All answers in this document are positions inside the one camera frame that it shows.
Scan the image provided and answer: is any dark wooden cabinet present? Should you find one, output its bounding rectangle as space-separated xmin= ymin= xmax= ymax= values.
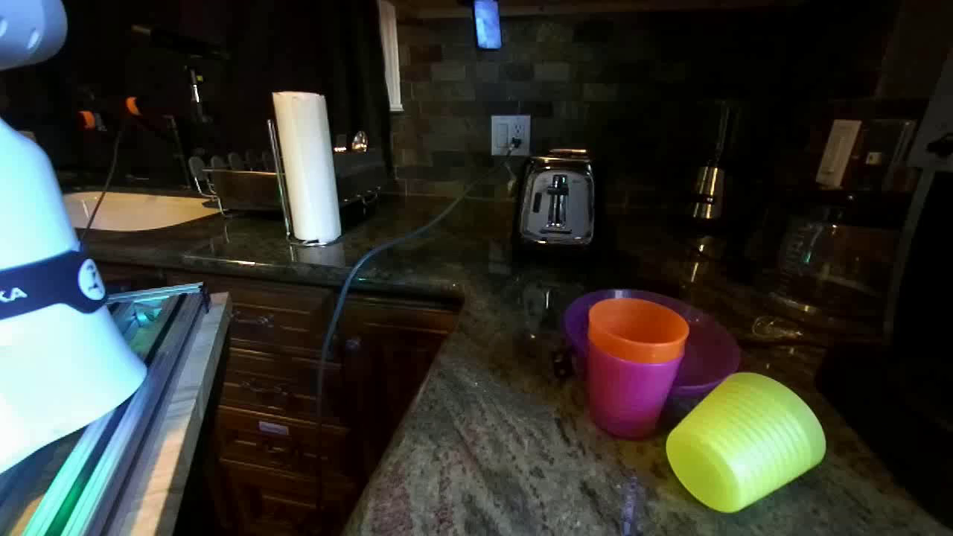
xmin=99 ymin=263 xmax=464 ymax=536

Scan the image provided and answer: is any white vertical trim strip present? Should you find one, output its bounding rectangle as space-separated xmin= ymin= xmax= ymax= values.
xmin=375 ymin=0 xmax=408 ymax=116

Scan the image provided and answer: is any teal grey cable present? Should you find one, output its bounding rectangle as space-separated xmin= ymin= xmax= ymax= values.
xmin=312 ymin=187 xmax=473 ymax=442

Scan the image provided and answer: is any white paper towel roll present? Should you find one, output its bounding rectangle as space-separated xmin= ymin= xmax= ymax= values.
xmin=269 ymin=91 xmax=345 ymax=247

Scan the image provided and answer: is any white wall outlet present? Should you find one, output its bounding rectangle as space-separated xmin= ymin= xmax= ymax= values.
xmin=489 ymin=114 xmax=533 ymax=159

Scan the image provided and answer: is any orange plastic cup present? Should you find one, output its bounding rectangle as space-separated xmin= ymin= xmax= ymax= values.
xmin=586 ymin=297 xmax=693 ymax=367

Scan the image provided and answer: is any chrome two-slot toaster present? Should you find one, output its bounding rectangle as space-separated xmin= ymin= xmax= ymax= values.
xmin=515 ymin=146 xmax=601 ymax=250

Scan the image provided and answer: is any dark dish rack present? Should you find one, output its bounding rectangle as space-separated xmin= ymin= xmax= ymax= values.
xmin=187 ymin=138 xmax=390 ymax=220

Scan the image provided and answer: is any purple plastic bowl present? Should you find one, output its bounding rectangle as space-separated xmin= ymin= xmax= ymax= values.
xmin=561 ymin=287 xmax=744 ymax=411

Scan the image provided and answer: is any white kitchen sink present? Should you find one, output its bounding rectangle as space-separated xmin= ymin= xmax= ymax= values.
xmin=61 ymin=187 xmax=226 ymax=238

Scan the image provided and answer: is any magenta plastic cup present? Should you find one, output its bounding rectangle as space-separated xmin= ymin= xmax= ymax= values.
xmin=583 ymin=341 xmax=684 ymax=445

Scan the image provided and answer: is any black coffee maker with carafe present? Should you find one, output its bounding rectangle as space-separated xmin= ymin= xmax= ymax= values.
xmin=753 ymin=98 xmax=926 ymax=309

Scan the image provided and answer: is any yellow-green ribbed plastic cup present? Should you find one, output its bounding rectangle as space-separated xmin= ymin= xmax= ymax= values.
xmin=664 ymin=370 xmax=829 ymax=516

